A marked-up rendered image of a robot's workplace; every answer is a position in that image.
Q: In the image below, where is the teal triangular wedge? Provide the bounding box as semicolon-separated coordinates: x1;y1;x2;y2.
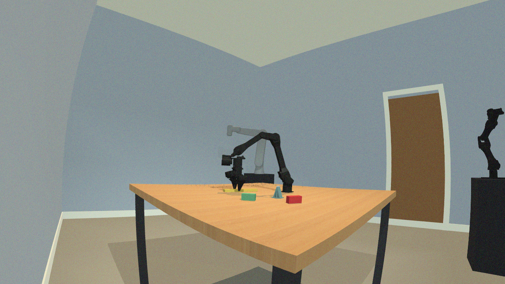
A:
271;187;284;199

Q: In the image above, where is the red rectangular block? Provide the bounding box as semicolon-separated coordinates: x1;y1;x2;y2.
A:
286;195;302;204

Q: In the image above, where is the green rectangular block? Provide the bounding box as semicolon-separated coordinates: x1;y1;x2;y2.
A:
241;193;256;201

